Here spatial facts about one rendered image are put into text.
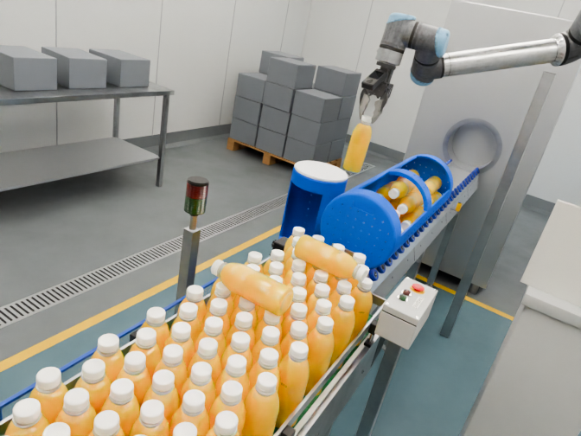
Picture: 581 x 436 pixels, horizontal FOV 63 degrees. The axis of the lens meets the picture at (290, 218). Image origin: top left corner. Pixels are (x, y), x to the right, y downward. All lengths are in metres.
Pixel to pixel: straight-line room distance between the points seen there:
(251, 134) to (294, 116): 0.65
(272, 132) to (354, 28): 2.39
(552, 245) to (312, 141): 3.94
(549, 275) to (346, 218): 0.67
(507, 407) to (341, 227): 0.83
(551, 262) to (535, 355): 0.30
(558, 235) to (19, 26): 4.02
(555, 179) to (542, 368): 5.12
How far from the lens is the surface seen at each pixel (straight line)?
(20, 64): 3.70
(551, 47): 2.05
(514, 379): 1.83
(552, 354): 1.76
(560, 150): 6.71
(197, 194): 1.39
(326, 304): 1.22
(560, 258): 1.69
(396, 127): 7.09
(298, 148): 5.43
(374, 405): 1.60
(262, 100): 5.65
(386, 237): 1.65
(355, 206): 1.66
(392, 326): 1.33
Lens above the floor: 1.77
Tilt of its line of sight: 24 degrees down
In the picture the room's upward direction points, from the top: 12 degrees clockwise
